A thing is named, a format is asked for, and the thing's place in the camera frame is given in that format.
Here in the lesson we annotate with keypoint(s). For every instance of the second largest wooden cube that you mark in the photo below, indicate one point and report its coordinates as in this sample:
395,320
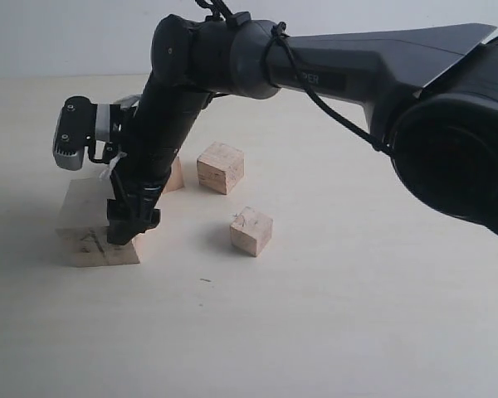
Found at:
176,179

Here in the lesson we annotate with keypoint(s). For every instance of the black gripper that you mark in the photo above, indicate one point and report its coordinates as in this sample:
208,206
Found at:
138,180

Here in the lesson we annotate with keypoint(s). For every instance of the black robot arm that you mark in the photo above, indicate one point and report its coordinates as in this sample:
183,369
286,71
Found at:
427,98

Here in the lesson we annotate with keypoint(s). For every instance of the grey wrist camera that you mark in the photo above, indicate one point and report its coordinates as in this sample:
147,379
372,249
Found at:
86,130

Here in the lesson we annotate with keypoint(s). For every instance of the smallest wooden cube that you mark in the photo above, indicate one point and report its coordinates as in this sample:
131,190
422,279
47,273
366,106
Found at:
250,231

